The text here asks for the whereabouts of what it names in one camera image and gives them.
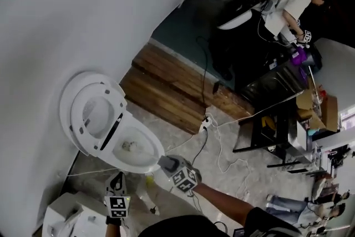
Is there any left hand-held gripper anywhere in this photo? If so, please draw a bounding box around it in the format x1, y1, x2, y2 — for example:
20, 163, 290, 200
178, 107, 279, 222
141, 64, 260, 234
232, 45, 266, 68
104, 171, 131, 227

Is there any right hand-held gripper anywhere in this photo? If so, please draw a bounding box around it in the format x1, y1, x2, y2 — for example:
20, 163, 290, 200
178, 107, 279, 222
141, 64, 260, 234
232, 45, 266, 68
158, 154, 202, 194

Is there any white toilet bowl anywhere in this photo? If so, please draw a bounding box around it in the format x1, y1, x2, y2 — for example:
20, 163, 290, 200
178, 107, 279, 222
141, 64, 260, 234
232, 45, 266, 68
72, 113, 166, 174

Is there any white toilet brush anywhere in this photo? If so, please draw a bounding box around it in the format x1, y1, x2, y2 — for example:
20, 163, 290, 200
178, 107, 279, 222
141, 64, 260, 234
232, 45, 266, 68
138, 174, 161, 216

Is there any person's right forearm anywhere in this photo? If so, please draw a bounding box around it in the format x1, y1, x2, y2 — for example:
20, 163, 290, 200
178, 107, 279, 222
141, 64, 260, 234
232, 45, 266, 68
191, 181, 253, 220

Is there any person's left forearm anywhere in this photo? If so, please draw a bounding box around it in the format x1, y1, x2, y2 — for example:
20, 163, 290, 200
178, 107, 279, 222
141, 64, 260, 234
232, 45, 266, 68
106, 223, 123, 237

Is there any white toilet seat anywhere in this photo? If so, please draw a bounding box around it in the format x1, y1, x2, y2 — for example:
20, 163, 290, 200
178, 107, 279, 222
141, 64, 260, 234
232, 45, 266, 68
70, 81, 124, 151

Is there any white toilet lid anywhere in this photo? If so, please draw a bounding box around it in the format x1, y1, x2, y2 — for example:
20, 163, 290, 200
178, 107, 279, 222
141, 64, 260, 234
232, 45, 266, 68
59, 71, 129, 157

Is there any person's black shirt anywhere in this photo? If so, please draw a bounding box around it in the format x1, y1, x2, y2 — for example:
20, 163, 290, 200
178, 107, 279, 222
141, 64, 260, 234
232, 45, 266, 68
138, 206, 303, 237

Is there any white power strip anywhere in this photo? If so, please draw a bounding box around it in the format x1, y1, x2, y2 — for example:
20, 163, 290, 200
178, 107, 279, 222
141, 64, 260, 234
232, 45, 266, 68
199, 116, 220, 134

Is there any wooden step platform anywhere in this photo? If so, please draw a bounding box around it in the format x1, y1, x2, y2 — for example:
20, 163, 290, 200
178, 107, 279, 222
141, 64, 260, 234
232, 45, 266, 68
120, 42, 256, 135

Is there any steel cart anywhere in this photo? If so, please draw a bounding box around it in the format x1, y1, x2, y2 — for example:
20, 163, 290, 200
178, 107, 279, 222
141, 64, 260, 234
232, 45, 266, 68
266, 118, 328, 175

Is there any black metal table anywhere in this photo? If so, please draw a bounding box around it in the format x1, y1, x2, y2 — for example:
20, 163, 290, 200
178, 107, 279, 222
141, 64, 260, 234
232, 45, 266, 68
232, 63, 310, 154

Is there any brown cardboard box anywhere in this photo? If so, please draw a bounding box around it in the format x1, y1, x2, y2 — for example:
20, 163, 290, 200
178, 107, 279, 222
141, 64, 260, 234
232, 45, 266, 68
296, 88, 339, 133

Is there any white basin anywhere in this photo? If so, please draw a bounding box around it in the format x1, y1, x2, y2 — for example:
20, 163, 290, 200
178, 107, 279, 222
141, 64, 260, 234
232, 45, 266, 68
217, 9, 253, 31

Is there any purple bottle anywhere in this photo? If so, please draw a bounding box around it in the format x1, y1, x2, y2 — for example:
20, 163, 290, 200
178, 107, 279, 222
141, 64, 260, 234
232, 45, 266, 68
289, 46, 308, 65

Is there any white toilet cable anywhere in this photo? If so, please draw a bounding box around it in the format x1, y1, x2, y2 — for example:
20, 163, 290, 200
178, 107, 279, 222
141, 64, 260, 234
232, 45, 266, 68
65, 165, 124, 178

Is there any short black cable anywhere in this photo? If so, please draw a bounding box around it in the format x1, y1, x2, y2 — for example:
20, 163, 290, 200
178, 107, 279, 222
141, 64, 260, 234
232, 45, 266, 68
190, 130, 209, 166

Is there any looped white cable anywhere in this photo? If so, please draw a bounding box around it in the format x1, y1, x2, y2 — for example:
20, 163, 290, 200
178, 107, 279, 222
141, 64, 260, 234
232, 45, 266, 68
215, 126, 252, 199

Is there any thin white cable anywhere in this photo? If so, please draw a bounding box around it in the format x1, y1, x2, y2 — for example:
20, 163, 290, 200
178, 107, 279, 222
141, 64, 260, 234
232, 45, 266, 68
216, 93, 305, 128

